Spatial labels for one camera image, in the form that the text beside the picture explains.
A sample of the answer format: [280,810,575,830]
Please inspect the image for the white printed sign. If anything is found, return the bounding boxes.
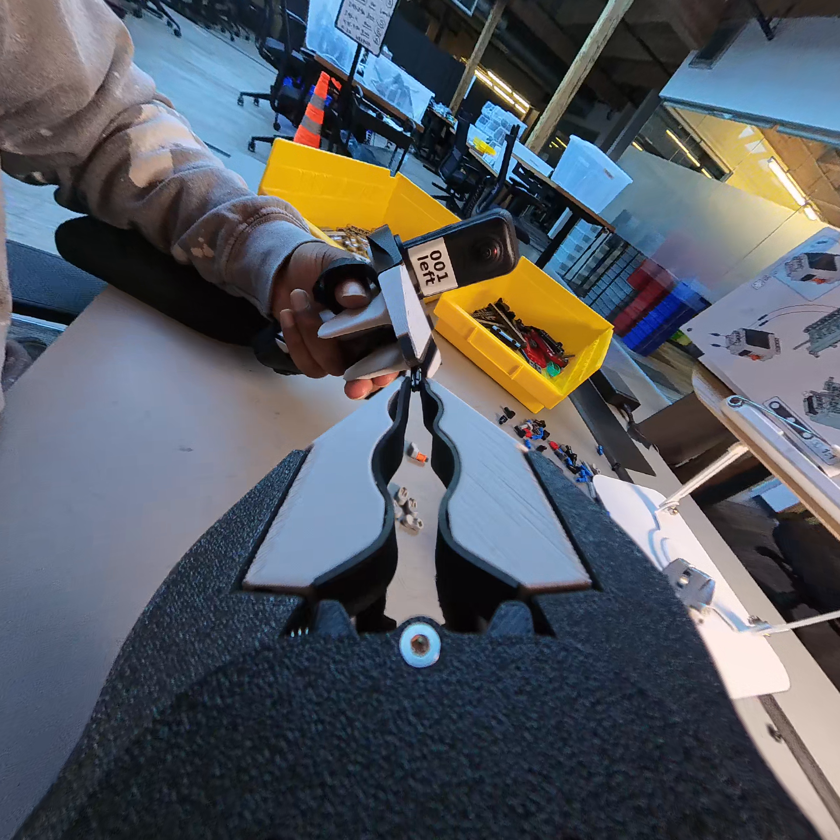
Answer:
[335,0,400,56]

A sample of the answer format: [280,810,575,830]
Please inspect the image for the wooden post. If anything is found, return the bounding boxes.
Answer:
[449,0,509,112]
[525,0,634,155]

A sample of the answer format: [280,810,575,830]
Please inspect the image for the blue plastic crate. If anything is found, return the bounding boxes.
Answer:
[620,279,713,358]

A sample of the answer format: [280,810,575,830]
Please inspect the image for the instruction booklet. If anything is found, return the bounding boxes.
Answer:
[679,226,840,467]

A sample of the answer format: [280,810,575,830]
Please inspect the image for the black office chair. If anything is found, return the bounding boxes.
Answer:
[236,0,312,153]

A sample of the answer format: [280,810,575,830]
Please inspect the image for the white rounded board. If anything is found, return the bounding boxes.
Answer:
[591,474,791,702]

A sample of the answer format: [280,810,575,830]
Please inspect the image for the white plastic container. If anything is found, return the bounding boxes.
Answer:
[551,134,634,214]

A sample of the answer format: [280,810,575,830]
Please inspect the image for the heap of dark brick parts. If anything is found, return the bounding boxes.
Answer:
[471,298,575,380]

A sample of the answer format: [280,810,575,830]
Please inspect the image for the red plastic crate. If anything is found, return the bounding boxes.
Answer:
[613,259,680,336]

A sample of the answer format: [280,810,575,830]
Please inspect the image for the ceiling light strip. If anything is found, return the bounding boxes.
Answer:
[764,157,821,221]

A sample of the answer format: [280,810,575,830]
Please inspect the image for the grey toy brick assembly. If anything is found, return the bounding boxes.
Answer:
[661,556,718,614]

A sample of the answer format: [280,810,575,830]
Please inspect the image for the pile of grey connector pieces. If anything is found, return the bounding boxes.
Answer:
[390,484,424,534]

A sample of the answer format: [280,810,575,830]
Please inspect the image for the yellow bin holding brass parts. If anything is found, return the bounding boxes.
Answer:
[258,138,460,250]

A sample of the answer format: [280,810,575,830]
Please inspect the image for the yellow bin holding dark parts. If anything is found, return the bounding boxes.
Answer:
[433,256,614,414]

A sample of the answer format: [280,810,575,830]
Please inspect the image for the blue-grey chair seat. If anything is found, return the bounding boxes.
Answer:
[3,239,109,326]

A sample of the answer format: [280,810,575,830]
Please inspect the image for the person's black trousers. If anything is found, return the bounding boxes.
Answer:
[56,217,283,349]

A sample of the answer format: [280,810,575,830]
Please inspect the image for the person's left forearm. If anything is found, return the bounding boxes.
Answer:
[0,0,326,319]

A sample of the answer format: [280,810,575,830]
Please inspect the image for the scattered small brick parts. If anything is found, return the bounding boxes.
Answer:
[495,407,601,483]

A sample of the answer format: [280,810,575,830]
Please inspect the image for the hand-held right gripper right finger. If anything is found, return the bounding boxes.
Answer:
[422,381,594,630]

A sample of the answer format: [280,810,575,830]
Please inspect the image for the person's left hand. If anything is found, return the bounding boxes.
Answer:
[271,241,403,401]

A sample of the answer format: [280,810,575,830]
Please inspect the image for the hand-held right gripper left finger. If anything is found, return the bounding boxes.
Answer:
[241,378,413,627]

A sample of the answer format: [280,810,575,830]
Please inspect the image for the heap of brass metal parts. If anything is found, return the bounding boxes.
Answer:
[315,225,378,253]

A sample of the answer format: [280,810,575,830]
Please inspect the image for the orange traffic cone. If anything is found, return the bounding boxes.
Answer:
[293,71,332,148]

